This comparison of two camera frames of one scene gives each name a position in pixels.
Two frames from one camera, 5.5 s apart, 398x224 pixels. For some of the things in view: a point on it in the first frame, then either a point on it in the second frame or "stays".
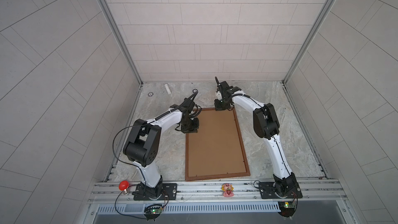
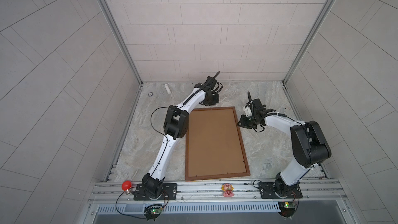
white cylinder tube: x=167 y=88 stays
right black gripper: x=218 y=107 → x=242 y=123
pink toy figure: x=227 y=189 stays
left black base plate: x=169 y=191 stays
